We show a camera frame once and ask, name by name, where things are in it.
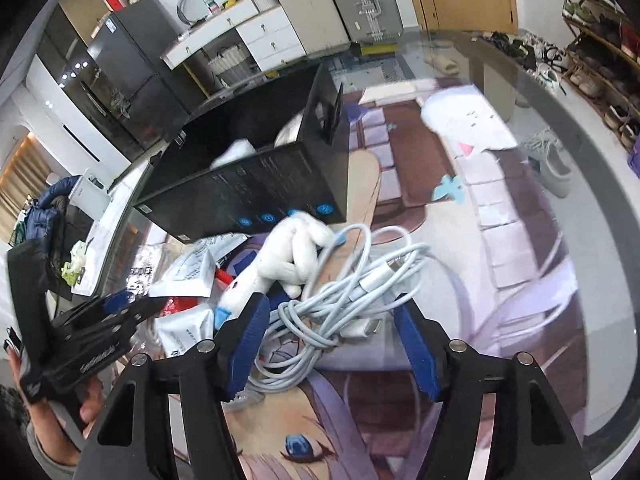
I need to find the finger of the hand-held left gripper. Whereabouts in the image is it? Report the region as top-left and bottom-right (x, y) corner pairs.
(65, 297), (168, 346)
(52, 291), (138, 328)

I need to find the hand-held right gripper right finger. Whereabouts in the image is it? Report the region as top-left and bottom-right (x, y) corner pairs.
(392, 300), (593, 480)

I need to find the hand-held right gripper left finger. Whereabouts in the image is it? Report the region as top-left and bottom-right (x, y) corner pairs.
(75, 292), (273, 480)

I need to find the red packet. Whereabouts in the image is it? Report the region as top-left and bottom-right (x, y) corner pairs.
(162, 296), (202, 317)

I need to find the clear plastic packet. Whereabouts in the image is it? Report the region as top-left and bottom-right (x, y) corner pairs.
(126, 244), (164, 297)

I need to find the white plastic packet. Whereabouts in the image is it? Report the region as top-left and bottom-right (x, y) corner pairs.
(150, 237), (247, 299)
(152, 305), (222, 359)

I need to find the white charging cable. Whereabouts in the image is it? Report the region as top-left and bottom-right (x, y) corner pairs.
(245, 223), (436, 401)

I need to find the white plush toy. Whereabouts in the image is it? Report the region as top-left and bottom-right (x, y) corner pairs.
(214, 211), (335, 333)

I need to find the black cardboard box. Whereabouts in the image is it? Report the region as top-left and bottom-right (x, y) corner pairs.
(132, 62), (351, 246)

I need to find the person's left forearm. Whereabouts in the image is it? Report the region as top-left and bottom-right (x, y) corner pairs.
(25, 422), (81, 480)

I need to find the person's left hand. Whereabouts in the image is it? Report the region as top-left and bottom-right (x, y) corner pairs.
(4, 327), (108, 461)

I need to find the green white cloth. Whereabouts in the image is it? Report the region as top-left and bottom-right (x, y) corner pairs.
(61, 241), (92, 284)

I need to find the white marble side table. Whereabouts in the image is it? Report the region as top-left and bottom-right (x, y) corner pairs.
(72, 160), (153, 296)

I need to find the blue puffer jacket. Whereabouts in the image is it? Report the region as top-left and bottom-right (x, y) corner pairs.
(22, 176), (83, 256)

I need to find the white electric kettle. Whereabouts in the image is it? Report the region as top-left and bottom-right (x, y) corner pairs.
(70, 169), (113, 211)

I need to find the printed anime desk mat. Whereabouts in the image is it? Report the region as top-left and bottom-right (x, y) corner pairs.
(145, 80), (588, 480)

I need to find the beige curtain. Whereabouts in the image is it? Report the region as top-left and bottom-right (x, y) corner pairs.
(0, 132), (51, 226)

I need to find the white tall cabinet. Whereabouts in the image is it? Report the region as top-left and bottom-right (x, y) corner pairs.
(22, 55), (133, 171)

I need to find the dark glass cabinet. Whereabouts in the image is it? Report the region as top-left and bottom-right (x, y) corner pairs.
(37, 0), (151, 163)

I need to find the white sneaker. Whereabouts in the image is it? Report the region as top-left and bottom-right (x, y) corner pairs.
(522, 127), (574, 199)

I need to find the dark grey refrigerator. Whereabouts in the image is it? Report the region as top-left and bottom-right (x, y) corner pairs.
(87, 0), (208, 161)

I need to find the white woven basket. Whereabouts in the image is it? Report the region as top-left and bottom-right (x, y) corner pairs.
(207, 45), (251, 81)

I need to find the beige slipper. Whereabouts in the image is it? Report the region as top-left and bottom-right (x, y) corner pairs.
(425, 52), (461, 77)

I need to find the white desk with drawers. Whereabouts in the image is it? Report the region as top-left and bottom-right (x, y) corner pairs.
(161, 0), (308, 96)

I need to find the cluster of scattered shoes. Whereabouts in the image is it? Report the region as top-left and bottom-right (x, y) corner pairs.
(482, 30), (568, 96)

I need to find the beige suitcase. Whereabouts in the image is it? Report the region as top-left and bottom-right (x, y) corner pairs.
(271, 0), (351, 56)

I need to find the silver suitcase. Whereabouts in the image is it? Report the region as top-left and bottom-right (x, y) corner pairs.
(324, 0), (403, 43)

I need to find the wooden shoe rack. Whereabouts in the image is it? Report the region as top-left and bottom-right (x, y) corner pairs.
(555, 0), (640, 151)

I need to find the oval chrome mirror frame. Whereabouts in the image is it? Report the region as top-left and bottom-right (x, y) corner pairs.
(177, 0), (207, 23)

